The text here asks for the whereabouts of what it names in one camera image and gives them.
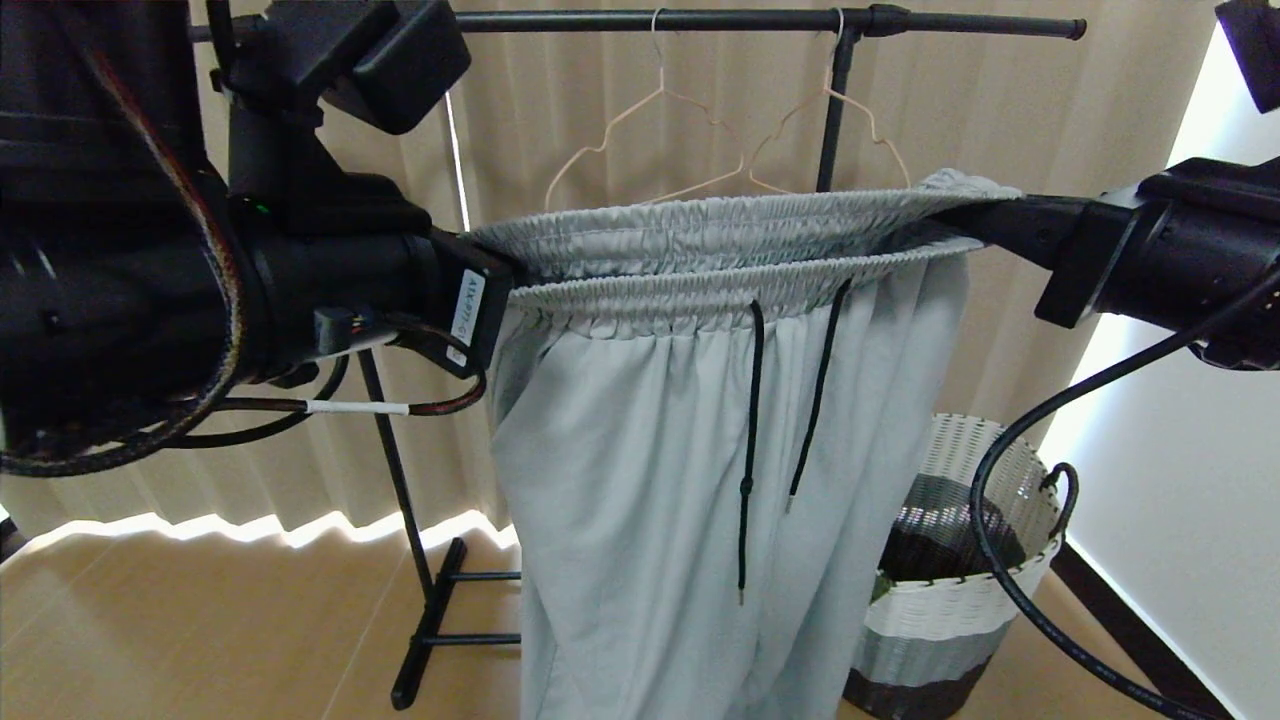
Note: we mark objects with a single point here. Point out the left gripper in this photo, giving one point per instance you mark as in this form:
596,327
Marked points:
340,275

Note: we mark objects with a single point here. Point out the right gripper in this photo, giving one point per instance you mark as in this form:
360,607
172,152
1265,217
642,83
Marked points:
1180,260

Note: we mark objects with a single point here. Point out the pale grey shorts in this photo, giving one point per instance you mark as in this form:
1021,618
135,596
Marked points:
650,450

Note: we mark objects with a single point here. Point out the pink clothes hanger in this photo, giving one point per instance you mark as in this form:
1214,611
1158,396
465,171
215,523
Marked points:
660,88
830,88

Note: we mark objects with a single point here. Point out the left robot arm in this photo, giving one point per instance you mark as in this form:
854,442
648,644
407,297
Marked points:
90,300

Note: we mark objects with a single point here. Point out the white laundry basket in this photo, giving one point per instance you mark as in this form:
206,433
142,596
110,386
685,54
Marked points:
950,610

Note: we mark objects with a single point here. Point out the black clothes rack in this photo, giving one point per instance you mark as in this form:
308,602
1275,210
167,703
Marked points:
700,20

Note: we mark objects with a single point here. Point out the beige curtain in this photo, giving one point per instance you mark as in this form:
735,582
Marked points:
1050,110

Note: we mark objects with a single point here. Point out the green garment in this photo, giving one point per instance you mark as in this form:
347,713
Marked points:
878,588

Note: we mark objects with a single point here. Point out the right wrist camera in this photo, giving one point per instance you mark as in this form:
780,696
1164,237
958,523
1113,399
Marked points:
1255,50

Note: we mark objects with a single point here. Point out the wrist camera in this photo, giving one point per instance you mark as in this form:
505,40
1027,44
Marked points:
400,60
1255,50

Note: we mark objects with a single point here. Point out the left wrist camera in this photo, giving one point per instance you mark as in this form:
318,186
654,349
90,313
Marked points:
400,60

